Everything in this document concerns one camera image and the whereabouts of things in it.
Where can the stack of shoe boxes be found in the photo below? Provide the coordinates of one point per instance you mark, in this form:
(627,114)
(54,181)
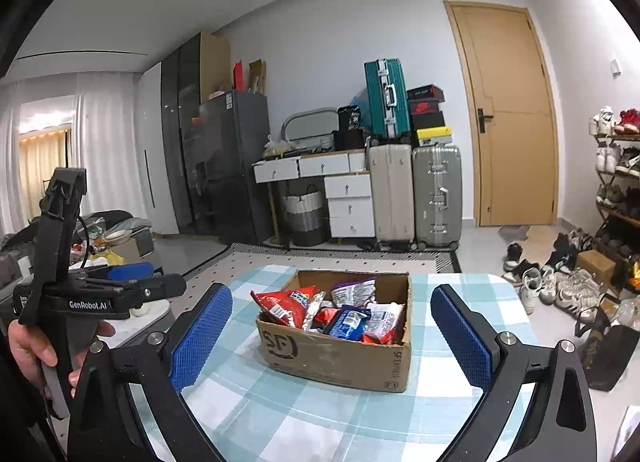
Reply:
(426,116)

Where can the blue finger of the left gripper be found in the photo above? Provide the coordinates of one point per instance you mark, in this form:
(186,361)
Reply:
(130,272)
(162,287)

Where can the white curtain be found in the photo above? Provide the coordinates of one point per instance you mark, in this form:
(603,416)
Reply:
(102,141)

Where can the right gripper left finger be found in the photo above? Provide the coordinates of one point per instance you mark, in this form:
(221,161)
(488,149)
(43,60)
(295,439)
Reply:
(194,334)

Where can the wooden door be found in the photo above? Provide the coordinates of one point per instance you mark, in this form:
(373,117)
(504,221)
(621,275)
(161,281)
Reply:
(512,114)

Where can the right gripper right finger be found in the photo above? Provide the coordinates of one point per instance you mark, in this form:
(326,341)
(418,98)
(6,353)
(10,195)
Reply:
(467,333)

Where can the white drawer desk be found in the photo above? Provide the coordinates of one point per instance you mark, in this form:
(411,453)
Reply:
(346,185)

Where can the checkered tablecloth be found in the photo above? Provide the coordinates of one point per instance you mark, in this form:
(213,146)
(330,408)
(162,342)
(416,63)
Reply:
(254,413)

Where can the dotted floor rug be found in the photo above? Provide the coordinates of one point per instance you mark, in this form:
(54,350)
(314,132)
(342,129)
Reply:
(262,265)

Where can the red yellow snack bag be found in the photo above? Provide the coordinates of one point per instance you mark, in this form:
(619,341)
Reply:
(392,337)

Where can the SF cardboard box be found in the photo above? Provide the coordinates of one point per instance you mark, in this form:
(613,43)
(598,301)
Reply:
(354,364)

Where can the white red snack pack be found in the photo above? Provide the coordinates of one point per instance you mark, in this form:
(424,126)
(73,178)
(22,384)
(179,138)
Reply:
(384,317)

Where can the small brown floor box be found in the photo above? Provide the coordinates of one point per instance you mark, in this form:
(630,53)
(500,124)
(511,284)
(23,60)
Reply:
(597,264)

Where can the black tote bag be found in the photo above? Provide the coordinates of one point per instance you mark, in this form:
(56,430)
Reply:
(607,349)

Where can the teal suitcase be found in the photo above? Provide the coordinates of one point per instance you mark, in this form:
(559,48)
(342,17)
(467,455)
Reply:
(387,96)

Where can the red triangular chip bag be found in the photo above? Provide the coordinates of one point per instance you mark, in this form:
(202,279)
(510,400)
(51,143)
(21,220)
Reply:
(288,308)

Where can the woven laundry basket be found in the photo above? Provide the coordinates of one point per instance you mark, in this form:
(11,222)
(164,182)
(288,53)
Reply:
(305,216)

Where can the wooden shoe rack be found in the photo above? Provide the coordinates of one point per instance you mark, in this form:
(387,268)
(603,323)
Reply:
(617,198)

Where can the beige suitcase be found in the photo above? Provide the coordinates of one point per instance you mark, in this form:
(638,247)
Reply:
(392,193)

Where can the left hand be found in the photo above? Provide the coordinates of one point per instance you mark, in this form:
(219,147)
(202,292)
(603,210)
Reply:
(29,346)

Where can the red black snack pack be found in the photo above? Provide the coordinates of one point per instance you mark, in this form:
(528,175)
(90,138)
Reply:
(324,316)

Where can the dark grey refrigerator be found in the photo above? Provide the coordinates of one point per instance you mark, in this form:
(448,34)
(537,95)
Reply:
(228,138)

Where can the blue cookie pack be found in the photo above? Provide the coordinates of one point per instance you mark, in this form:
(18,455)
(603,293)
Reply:
(348,323)

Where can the silver suitcase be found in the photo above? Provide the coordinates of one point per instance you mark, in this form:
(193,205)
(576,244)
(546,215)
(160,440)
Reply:
(437,189)

